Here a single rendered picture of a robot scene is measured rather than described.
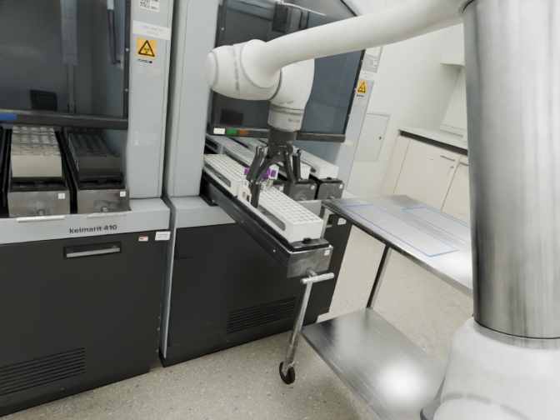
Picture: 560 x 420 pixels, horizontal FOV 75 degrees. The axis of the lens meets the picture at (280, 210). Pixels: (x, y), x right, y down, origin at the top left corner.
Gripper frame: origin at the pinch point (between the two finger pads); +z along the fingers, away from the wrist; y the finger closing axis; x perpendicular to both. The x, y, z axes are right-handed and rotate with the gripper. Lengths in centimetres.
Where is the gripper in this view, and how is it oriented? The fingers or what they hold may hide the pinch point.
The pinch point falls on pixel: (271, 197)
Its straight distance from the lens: 105.3
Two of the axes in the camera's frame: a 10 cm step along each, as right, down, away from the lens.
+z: -1.8, 9.1, 3.7
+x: -5.3, -4.0, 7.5
